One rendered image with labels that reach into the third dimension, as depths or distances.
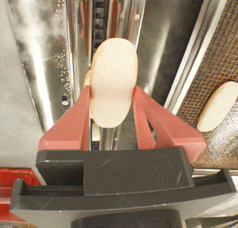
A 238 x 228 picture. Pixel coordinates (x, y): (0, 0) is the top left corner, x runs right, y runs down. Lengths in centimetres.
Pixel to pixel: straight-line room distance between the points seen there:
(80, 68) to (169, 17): 13
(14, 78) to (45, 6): 14
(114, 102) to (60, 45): 9
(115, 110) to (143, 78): 14
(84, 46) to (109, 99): 9
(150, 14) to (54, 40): 12
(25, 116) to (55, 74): 15
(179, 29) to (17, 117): 31
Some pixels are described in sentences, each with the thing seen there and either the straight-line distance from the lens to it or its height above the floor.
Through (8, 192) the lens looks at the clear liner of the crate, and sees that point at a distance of 54.
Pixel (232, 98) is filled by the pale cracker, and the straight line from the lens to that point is 26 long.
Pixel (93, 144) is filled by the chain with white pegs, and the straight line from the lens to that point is 39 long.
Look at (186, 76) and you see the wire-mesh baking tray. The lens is 21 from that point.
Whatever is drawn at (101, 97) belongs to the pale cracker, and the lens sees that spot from 15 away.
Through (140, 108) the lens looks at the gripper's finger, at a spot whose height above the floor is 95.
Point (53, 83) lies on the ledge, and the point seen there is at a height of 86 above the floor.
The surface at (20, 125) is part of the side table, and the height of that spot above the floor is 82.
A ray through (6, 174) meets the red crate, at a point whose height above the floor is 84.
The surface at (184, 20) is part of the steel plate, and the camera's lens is 27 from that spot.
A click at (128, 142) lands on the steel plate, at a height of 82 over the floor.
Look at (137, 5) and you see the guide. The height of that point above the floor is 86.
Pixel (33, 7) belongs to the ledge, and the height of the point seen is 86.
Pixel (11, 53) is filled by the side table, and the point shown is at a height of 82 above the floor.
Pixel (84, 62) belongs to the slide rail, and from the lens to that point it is 23.
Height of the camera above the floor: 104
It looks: 41 degrees down
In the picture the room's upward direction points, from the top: 172 degrees clockwise
